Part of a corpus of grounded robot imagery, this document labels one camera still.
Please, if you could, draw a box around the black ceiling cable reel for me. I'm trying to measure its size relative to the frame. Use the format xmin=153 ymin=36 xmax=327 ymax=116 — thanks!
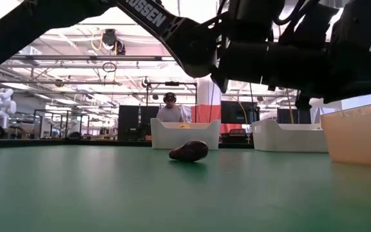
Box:
xmin=102 ymin=28 xmax=127 ymax=55

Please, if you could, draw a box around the plain white plastic bin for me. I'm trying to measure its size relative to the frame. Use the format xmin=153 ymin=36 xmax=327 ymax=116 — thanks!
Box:
xmin=150 ymin=117 xmax=222 ymax=151

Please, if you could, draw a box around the black gantry frame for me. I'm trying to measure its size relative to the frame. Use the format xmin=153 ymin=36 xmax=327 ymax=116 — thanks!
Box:
xmin=145 ymin=81 xmax=198 ymax=124

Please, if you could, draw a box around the small purple sweet potato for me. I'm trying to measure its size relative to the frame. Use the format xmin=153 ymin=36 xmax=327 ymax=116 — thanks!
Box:
xmin=168 ymin=140 xmax=209 ymax=163

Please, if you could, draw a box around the white and red column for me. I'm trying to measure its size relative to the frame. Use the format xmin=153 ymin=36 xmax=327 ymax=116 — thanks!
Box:
xmin=196 ymin=75 xmax=222 ymax=124

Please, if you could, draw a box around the long black cable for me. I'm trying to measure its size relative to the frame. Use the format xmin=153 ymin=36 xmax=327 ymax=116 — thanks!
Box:
xmin=249 ymin=82 xmax=258 ymax=125

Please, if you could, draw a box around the white bin with handle slot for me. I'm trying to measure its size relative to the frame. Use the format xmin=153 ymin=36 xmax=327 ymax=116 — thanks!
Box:
xmin=251 ymin=119 xmax=328 ymax=153

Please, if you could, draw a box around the orange cable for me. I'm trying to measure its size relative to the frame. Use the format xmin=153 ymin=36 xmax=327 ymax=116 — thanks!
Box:
xmin=285 ymin=88 xmax=295 ymax=125

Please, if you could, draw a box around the tan translucent plastic bin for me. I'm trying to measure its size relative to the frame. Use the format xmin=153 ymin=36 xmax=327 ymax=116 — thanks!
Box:
xmin=319 ymin=100 xmax=371 ymax=170

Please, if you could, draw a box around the green table mat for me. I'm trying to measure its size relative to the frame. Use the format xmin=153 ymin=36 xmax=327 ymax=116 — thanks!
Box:
xmin=0 ymin=146 xmax=371 ymax=232

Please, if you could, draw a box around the black partition panel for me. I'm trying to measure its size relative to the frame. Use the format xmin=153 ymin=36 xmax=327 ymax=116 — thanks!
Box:
xmin=117 ymin=105 xmax=160 ymax=142

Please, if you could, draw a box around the small black monitor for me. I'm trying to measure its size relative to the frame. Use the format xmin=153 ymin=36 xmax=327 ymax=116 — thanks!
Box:
xmin=276 ymin=108 xmax=312 ymax=125

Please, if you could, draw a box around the wide black monitor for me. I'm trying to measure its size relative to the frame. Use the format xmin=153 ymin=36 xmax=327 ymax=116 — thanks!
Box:
xmin=220 ymin=101 xmax=260 ymax=125

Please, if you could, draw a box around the person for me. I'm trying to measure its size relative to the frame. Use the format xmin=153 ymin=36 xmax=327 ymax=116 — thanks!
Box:
xmin=156 ymin=92 xmax=186 ymax=123

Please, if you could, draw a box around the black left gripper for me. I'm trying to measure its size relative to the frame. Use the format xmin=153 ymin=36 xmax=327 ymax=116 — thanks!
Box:
xmin=219 ymin=19 xmax=371 ymax=104

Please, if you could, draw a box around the white cloth with red print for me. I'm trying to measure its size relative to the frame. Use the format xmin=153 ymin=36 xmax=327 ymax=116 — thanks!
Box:
xmin=180 ymin=104 xmax=193 ymax=124

